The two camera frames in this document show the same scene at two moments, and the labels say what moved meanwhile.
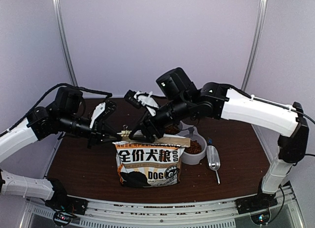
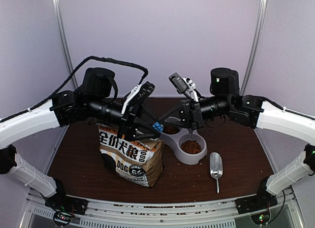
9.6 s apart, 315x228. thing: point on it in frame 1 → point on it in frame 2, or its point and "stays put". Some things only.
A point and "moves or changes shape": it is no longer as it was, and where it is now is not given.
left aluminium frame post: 62,37 stays put
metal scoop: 213,159 moves or changes shape
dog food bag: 150,164 moves or changes shape
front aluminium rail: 101,212 stays put
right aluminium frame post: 257,42 stays put
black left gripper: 97,132 → 129,124
